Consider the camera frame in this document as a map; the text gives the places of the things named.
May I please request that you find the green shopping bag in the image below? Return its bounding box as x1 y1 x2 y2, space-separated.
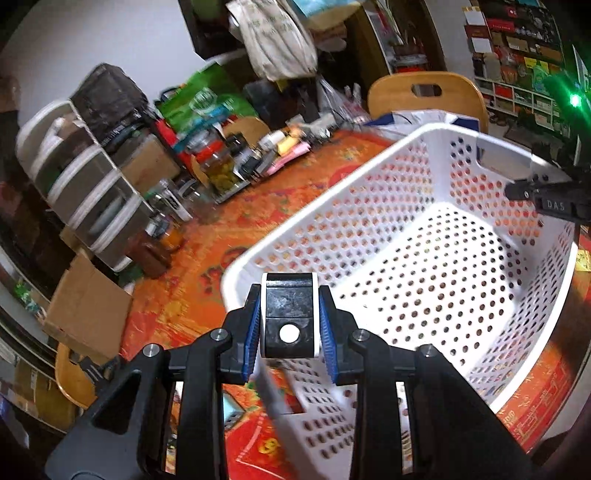
157 62 259 134

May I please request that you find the small black and white device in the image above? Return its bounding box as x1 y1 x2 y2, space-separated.
260 272 321 358

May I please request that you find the black bag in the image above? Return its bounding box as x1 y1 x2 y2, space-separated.
70 64 151 148

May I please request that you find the white plastic drawer unit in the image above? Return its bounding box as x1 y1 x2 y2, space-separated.
16 99 153 273

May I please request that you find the wooden chair with handle hole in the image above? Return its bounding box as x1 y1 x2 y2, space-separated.
367 71 490 134

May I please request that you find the white perforated plastic basket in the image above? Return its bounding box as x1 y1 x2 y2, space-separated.
221 122 579 480

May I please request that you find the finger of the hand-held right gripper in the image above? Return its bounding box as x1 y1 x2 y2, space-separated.
505 178 591 223

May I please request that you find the brown cardboard box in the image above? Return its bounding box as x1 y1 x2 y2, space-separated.
113 134 181 195

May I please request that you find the brown jar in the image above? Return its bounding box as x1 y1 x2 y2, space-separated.
127 231 171 278

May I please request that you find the shelf of packaged goods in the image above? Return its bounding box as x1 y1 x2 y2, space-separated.
464 0 568 116

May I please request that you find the blue and white paper bag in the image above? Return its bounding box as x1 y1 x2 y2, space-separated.
365 109 481 134

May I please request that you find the jar of pickles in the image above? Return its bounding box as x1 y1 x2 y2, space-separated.
196 138 241 195

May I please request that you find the orange jar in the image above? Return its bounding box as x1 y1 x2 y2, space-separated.
154 222 183 252

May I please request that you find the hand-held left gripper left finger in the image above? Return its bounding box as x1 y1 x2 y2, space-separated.
45 284 264 480

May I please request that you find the beige canvas tote bag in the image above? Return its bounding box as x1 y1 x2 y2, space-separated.
226 0 319 81

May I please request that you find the empty glass jar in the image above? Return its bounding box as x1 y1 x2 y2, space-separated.
148 180 192 222

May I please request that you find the clear plastic bag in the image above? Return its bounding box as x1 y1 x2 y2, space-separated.
318 76 370 125

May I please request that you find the flat cardboard box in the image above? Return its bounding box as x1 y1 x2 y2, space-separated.
42 253 134 365

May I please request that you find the pink packet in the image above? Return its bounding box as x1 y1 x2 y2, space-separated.
265 141 310 176

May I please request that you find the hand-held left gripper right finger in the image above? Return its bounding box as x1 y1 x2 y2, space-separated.
318 285 532 480

